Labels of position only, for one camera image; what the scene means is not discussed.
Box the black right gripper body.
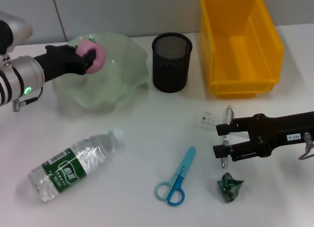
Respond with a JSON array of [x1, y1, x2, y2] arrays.
[[249, 111, 314, 159]]

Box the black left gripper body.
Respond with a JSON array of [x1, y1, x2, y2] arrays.
[[34, 45, 87, 78]]

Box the pink toy peach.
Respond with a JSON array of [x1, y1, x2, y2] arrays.
[[75, 39, 107, 74]]

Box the green plastic wrapper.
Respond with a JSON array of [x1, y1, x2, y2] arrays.
[[216, 172, 245, 204]]

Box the clear green-label water bottle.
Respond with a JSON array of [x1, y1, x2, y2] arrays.
[[27, 127, 126, 202]]

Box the silver white pen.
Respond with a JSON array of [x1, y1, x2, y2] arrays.
[[220, 104, 234, 169]]

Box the clear plastic ruler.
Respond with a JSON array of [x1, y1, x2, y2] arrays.
[[197, 110, 251, 139]]

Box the green wavy glass fruit plate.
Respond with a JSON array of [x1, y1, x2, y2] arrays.
[[52, 32, 150, 114]]

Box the blue scissors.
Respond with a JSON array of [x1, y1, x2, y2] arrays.
[[155, 146, 197, 207]]

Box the black mesh pen holder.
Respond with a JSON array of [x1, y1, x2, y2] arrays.
[[151, 32, 194, 93]]

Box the yellow plastic bin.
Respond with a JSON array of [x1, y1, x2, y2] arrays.
[[199, 0, 285, 99]]

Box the left arm grey cable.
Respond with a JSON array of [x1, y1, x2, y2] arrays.
[[12, 87, 44, 112]]

